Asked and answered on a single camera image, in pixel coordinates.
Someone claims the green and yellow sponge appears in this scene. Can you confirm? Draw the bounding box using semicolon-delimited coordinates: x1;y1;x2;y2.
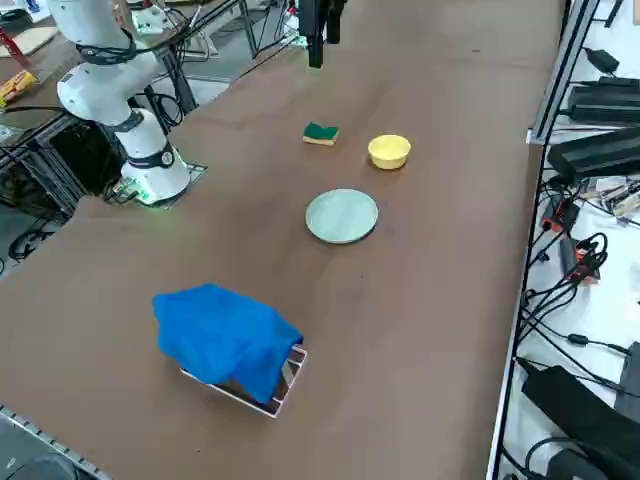
302;121;340;149

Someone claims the small yellow dish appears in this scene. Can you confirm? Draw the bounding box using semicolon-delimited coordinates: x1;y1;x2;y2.
367;133;412;171

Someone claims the pale green plate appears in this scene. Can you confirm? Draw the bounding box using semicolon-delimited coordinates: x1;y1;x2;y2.
305;187;380;245

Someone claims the white metal dish rack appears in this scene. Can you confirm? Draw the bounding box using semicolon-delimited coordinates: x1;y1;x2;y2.
179;343;309;419

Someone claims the small black power adapter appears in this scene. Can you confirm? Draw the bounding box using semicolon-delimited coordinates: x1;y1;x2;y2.
583;47;621;74

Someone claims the wooden board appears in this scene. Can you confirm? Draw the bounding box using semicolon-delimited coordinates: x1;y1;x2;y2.
0;27;59;59

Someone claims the long black power brick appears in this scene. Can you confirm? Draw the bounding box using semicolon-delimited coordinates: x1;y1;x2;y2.
546;127;640;179

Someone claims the red and black device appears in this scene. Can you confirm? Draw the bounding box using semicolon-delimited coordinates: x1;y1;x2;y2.
541;195;582;234

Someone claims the yellow snack packet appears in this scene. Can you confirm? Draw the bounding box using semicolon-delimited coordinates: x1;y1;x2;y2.
0;69;40;109

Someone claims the blue cloth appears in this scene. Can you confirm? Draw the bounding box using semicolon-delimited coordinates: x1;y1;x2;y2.
152;282;305;405

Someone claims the black and orange adapter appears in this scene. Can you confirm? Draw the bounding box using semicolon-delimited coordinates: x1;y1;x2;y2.
558;234;609;286

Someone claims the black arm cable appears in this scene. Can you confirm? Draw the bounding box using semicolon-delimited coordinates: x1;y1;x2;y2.
74;29;139;66

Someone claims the aluminium frame post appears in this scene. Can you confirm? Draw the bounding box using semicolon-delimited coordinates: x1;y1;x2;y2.
527;0;601;146

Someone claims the black frame rack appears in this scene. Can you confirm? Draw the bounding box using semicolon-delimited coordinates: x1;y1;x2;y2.
0;107;126;224

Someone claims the black cable with ferrite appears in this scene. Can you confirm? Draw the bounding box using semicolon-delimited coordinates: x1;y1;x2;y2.
517;299;634;356

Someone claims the grey aluminium rail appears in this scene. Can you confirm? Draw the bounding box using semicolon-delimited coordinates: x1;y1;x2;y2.
0;402;116;480

